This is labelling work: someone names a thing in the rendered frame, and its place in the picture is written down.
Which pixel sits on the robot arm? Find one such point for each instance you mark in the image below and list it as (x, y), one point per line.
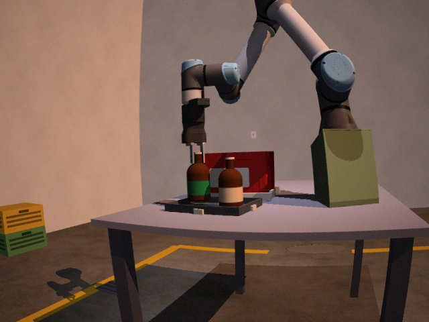
(335, 79)

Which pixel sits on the red crate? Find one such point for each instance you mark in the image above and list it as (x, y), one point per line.
(258, 175)

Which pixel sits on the brown glass bottle with green label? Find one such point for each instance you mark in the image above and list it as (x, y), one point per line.
(198, 180)

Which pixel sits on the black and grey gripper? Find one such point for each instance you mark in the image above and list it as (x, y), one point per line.
(193, 120)

